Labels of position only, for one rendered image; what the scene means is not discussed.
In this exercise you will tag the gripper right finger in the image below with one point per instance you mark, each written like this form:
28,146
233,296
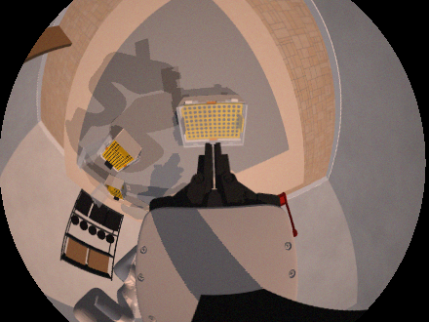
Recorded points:
236,194

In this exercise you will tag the grey bench mat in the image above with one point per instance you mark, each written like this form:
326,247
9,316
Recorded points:
186,48

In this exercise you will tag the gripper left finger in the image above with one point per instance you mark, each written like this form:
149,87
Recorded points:
196,193

